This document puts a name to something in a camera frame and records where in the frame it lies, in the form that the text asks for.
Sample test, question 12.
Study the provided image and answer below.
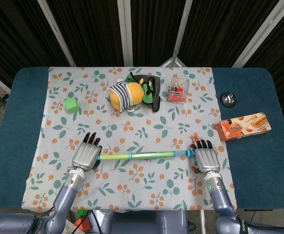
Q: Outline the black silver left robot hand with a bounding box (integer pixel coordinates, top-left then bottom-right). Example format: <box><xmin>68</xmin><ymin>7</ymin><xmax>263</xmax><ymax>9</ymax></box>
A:
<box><xmin>71</xmin><ymin>132</ymin><xmax>103</xmax><ymax>173</ymax></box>

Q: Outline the orange-tipped silver right robot hand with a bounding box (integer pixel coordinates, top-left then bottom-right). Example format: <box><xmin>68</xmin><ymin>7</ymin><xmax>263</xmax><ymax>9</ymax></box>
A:
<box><xmin>189</xmin><ymin>133</ymin><xmax>221</xmax><ymax>175</ymax></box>

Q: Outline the blue green toy syringe stick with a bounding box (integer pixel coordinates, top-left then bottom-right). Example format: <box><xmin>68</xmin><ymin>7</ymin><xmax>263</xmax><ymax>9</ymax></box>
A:
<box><xmin>97</xmin><ymin>150</ymin><xmax>196</xmax><ymax>161</ymax></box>

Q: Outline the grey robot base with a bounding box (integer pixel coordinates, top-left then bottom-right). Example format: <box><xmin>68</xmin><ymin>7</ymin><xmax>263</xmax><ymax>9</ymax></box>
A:
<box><xmin>100</xmin><ymin>210</ymin><xmax>189</xmax><ymax>234</ymax></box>

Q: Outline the orange biscuit box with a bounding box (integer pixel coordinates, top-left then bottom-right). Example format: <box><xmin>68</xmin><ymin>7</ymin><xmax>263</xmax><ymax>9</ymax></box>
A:
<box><xmin>214</xmin><ymin>112</ymin><xmax>272</xmax><ymax>142</ymax></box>

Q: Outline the green foam cube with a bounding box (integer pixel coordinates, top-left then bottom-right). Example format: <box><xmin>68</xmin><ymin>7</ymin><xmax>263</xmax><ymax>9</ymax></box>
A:
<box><xmin>63</xmin><ymin>97</ymin><xmax>81</xmax><ymax>114</ymax></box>

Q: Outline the floral white tablecloth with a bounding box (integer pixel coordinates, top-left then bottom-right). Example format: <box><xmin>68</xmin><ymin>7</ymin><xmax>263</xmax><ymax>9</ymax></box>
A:
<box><xmin>21</xmin><ymin>66</ymin><xmax>238</xmax><ymax>212</ymax></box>

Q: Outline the small green block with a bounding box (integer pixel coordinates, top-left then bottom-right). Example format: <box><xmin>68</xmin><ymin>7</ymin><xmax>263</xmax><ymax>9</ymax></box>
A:
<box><xmin>77</xmin><ymin>209</ymin><xmax>92</xmax><ymax>219</ymax></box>

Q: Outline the white table leg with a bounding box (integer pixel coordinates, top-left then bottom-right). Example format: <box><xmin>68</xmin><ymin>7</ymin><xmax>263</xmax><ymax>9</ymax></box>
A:
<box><xmin>200</xmin><ymin>210</ymin><xmax>206</xmax><ymax>234</ymax></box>

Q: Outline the silver call bell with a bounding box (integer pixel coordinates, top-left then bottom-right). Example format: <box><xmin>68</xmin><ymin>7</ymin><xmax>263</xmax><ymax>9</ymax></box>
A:
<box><xmin>219</xmin><ymin>92</ymin><xmax>237</xmax><ymax>108</ymax></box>

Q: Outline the orange block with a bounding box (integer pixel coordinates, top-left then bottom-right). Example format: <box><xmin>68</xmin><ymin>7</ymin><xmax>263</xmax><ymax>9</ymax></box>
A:
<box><xmin>73</xmin><ymin>217</ymin><xmax>92</xmax><ymax>232</ymax></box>

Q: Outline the clear box with red pieces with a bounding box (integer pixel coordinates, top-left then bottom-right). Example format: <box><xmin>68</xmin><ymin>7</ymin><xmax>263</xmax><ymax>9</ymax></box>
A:
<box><xmin>167</xmin><ymin>74</ymin><xmax>190</xmax><ymax>105</ymax></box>

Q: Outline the white checkered cloth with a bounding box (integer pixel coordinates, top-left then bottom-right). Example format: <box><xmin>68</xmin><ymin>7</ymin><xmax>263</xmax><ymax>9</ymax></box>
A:
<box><xmin>65</xmin><ymin>216</ymin><xmax>79</xmax><ymax>234</ymax></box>

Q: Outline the yellow plush in striped shirt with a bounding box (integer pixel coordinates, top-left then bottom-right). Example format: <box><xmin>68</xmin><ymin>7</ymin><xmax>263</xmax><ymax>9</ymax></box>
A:
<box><xmin>107</xmin><ymin>78</ymin><xmax>145</xmax><ymax>113</ymax></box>

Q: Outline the white stand with splayed legs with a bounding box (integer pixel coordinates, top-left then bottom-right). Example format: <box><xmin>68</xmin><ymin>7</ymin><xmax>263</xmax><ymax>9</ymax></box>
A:
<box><xmin>160</xmin><ymin>0</ymin><xmax>194</xmax><ymax>68</ymax></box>

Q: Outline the black cable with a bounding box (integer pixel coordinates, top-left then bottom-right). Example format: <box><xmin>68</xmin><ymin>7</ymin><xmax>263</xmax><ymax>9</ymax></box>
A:
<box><xmin>72</xmin><ymin>210</ymin><xmax>101</xmax><ymax>234</ymax></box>

